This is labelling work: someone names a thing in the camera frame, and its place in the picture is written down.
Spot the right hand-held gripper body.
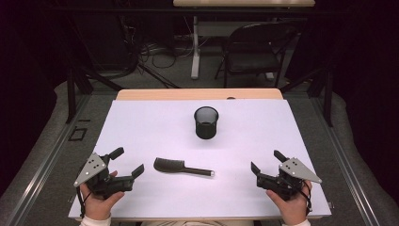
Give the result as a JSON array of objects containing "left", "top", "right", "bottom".
[{"left": 255, "top": 157, "right": 323, "bottom": 202}]

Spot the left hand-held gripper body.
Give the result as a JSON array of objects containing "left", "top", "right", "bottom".
[{"left": 73, "top": 153, "right": 136, "bottom": 201}]

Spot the black hairbrush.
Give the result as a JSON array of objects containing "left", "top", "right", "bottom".
[{"left": 152, "top": 157, "right": 215, "bottom": 178}]

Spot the black mesh cup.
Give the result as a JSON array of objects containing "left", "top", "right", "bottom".
[{"left": 193, "top": 105, "right": 219, "bottom": 140}]

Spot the person's right hand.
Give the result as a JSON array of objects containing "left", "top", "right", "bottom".
[{"left": 265, "top": 180, "right": 313, "bottom": 225}]

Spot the person's left hand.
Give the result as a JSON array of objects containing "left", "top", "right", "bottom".
[{"left": 79, "top": 169, "right": 126, "bottom": 220}]

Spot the white board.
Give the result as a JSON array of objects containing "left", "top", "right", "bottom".
[{"left": 68, "top": 99, "right": 332, "bottom": 219}]

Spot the wooden table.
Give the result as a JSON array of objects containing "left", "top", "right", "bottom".
[{"left": 74, "top": 88, "right": 324, "bottom": 222}]

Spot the black folding chair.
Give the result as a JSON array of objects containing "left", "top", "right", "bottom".
[{"left": 215, "top": 22, "right": 299, "bottom": 89}]

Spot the white desk leg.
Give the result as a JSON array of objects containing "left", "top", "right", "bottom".
[{"left": 190, "top": 15, "right": 202, "bottom": 80}]

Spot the beige desk top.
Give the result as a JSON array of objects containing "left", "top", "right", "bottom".
[{"left": 172, "top": 0, "right": 316, "bottom": 8}]

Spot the left hand-held gripper cable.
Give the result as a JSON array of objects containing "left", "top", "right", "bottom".
[{"left": 76, "top": 186, "right": 92, "bottom": 218}]

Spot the black floor socket frame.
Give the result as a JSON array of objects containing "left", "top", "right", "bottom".
[{"left": 68, "top": 126, "right": 88, "bottom": 142}]

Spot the metal floor rail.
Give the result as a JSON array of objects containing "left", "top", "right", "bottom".
[
  {"left": 311, "top": 96, "right": 381, "bottom": 226},
  {"left": 6, "top": 93, "right": 92, "bottom": 226}
]

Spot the black metal frame stand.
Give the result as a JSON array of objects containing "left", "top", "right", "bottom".
[
  {"left": 65, "top": 67, "right": 125, "bottom": 124},
  {"left": 279, "top": 66, "right": 334, "bottom": 128}
]

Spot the tangle of floor cables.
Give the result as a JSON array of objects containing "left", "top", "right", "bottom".
[{"left": 125, "top": 18, "right": 196, "bottom": 71}]

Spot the black horizontal frame bar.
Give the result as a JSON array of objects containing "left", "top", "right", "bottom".
[{"left": 46, "top": 7, "right": 346, "bottom": 17}]

